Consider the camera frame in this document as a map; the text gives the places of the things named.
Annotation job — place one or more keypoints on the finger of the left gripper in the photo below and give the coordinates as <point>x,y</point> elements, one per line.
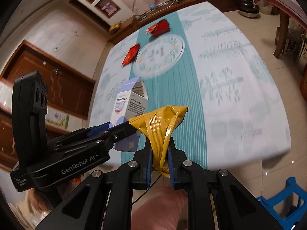
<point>98,128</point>
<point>108,138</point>

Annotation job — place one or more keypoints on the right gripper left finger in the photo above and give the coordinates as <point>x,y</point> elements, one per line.
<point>104,200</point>

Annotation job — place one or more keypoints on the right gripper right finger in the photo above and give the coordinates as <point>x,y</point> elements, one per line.
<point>216,199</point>

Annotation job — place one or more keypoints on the white purple carton box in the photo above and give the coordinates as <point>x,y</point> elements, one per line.
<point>131,101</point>

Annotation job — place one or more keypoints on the yellow foil wrapper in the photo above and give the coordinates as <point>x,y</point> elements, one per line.
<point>158,126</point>

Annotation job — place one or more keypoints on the left hand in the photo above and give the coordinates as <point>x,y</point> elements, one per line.
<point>37,202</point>

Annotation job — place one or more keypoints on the wooden door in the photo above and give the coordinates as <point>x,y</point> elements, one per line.
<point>68,90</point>

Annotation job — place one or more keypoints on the blue plastic stool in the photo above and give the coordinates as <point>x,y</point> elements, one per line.
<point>288,206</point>

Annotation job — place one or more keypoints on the red packet with white print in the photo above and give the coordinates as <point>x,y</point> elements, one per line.
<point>131,55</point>

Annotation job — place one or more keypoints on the wooden low cabinet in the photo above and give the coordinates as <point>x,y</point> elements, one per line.
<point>133,24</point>

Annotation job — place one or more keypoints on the red wrapper far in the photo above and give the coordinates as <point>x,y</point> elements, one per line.
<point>159,28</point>

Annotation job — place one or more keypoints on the patterned blue tablecloth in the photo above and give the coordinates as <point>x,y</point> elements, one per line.
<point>235,112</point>

